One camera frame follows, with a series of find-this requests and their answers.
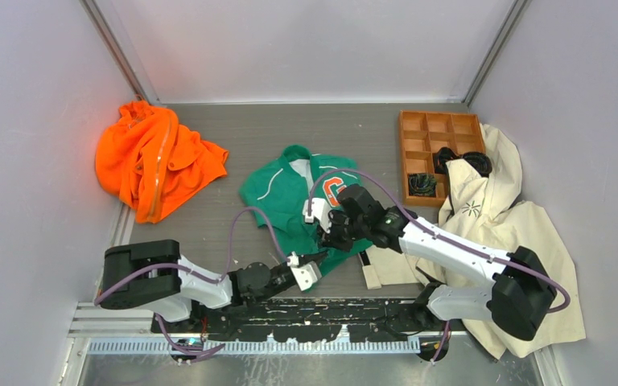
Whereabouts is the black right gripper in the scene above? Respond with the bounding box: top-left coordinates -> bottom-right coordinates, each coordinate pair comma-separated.
317,207 -> 369,252

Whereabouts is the green varsity jacket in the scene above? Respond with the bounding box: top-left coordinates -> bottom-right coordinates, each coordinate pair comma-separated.
239,145 -> 373,275

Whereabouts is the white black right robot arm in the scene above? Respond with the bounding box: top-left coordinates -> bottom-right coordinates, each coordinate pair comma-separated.
303,184 -> 556,341

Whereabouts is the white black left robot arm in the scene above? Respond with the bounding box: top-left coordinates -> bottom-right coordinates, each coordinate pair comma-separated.
94,240 -> 327,332

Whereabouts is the cream beige jacket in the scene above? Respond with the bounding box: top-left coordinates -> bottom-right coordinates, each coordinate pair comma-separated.
359,123 -> 587,359

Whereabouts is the orange jacket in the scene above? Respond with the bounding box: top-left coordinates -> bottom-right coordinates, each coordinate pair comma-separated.
95,101 -> 229,224

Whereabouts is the dark patterned rolled cloth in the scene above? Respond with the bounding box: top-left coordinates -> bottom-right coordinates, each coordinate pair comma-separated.
407,173 -> 437,197

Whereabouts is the orange compartment tray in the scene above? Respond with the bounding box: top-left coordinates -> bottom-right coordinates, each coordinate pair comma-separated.
398,110 -> 485,208

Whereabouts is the black coiled item in tray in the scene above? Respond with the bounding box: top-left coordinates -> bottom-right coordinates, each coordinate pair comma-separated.
433,147 -> 493,177

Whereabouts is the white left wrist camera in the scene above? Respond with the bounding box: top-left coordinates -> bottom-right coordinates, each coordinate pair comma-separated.
286,253 -> 323,292

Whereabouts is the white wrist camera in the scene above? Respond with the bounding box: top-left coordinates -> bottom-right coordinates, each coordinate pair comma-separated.
302,198 -> 332,233
286,253 -> 323,292

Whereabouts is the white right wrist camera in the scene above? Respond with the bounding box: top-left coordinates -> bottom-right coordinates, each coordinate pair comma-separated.
302,198 -> 332,233

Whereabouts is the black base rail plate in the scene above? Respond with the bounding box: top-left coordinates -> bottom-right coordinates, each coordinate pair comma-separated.
165,298 -> 444,343

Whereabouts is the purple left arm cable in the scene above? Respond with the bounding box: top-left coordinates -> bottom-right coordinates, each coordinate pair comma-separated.
93,206 -> 294,364

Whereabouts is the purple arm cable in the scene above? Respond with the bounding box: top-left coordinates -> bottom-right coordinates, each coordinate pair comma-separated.
93,206 -> 294,364
306,167 -> 572,366

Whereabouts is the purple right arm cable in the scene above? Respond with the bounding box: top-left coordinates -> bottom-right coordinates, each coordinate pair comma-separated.
306,167 -> 572,366

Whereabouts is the aluminium slotted rail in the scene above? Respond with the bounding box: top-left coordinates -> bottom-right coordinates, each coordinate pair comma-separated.
88,338 -> 420,355

